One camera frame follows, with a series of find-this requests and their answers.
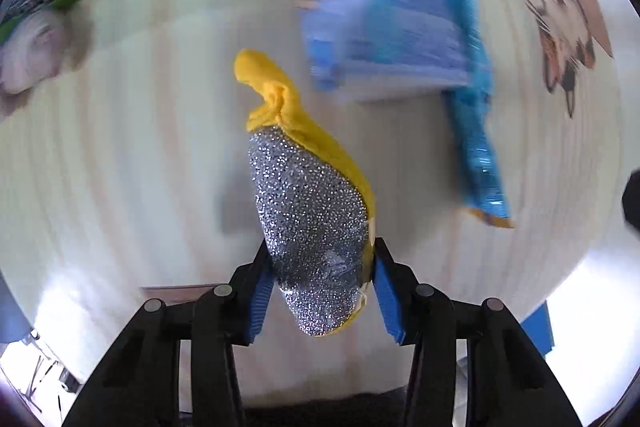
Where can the blue box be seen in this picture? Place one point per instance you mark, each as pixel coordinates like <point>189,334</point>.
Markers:
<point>537,332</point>

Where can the yellow silver glitter sponge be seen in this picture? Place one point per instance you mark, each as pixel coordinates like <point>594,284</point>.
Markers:
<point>310,227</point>

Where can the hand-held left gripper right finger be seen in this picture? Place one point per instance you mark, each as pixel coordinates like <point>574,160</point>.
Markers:
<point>387,302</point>

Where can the blue plastic wipes packet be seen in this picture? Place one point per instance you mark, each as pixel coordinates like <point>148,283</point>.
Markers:
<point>380,7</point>

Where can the pale plush toy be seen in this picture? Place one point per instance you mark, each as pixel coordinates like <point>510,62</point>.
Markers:
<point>35,49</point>

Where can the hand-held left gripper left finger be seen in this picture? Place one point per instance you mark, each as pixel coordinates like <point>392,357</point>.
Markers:
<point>260,302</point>

